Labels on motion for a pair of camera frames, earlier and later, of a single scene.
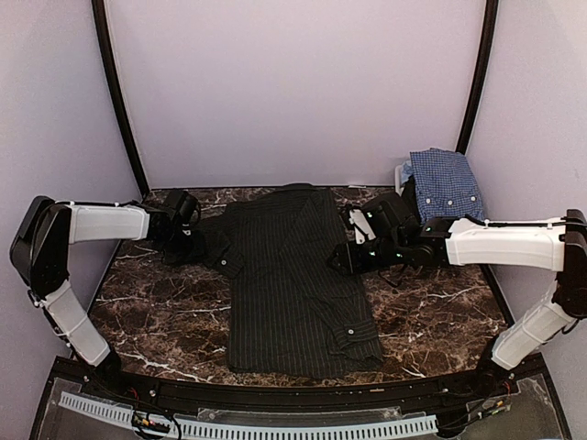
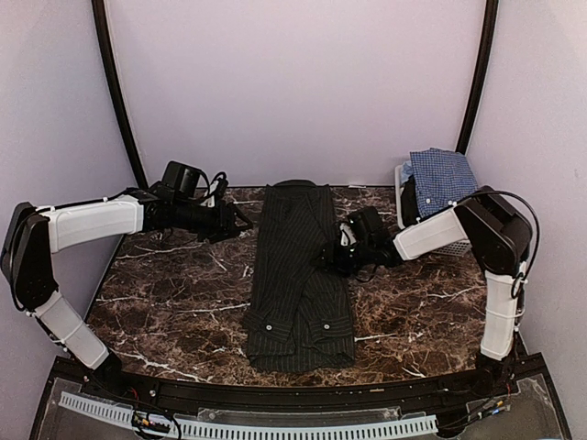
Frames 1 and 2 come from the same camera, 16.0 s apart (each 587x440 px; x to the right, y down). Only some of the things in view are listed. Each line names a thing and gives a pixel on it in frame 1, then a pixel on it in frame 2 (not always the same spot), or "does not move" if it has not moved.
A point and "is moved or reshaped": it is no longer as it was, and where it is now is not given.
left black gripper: (172, 258) -> (225, 226)
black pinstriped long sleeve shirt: (296, 308) is moved or reshaped
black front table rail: (304, 395) does not move
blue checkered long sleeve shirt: (446, 186) does not move
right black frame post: (475, 104) does not move
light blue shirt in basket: (406, 170) does not move
